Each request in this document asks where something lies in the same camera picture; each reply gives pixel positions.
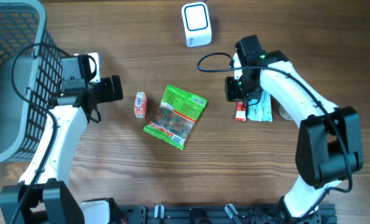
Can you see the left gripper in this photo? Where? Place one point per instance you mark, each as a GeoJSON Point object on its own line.
{"type": "Point", "coordinates": [109, 96]}

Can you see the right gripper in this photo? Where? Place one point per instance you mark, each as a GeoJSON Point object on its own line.
{"type": "Point", "coordinates": [231, 94]}

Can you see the teal white wipes packet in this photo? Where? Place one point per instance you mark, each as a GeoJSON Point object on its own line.
{"type": "Point", "coordinates": [262, 110]}

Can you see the red stick sachet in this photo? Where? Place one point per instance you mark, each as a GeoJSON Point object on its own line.
{"type": "Point", "coordinates": [240, 112]}

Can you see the small red orange box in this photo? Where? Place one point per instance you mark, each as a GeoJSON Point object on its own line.
{"type": "Point", "coordinates": [140, 105]}

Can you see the green lid jar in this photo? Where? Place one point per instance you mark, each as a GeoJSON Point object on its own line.
{"type": "Point", "coordinates": [285, 114]}

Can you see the green gummy candy bag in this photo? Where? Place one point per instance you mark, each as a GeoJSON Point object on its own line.
{"type": "Point", "coordinates": [176, 115]}

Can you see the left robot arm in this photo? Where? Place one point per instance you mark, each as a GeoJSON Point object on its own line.
{"type": "Point", "coordinates": [42, 194]}

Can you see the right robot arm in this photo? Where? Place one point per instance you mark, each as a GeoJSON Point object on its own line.
{"type": "Point", "coordinates": [329, 148]}

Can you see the white barcode scanner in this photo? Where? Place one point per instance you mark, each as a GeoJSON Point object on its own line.
{"type": "Point", "coordinates": [196, 23]}

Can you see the grey plastic mesh basket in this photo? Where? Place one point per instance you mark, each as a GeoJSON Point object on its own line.
{"type": "Point", "coordinates": [30, 72]}

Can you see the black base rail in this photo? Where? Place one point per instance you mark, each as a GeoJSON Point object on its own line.
{"type": "Point", "coordinates": [252, 214]}

